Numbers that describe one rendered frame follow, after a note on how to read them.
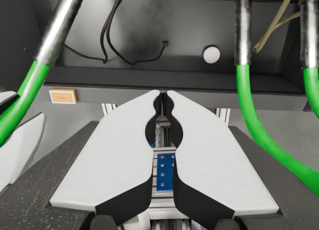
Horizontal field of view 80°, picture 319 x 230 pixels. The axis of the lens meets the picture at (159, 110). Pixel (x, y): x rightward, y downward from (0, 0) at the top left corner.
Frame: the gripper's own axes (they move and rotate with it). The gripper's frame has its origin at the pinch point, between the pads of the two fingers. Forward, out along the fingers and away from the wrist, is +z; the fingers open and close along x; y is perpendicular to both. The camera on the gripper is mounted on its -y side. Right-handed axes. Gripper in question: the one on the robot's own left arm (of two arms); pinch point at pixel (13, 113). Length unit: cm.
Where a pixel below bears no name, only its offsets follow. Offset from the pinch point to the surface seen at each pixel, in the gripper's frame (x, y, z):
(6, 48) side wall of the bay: -18.7, 23.1, 6.8
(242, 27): 10.6, -2.2, 21.5
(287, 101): 32.0, 12.0, 33.5
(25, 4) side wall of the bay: -24.8, 25.0, 16.7
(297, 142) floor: 139, 108, 111
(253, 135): 17.1, -3.2, 10.9
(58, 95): -6.7, 25.8, 6.2
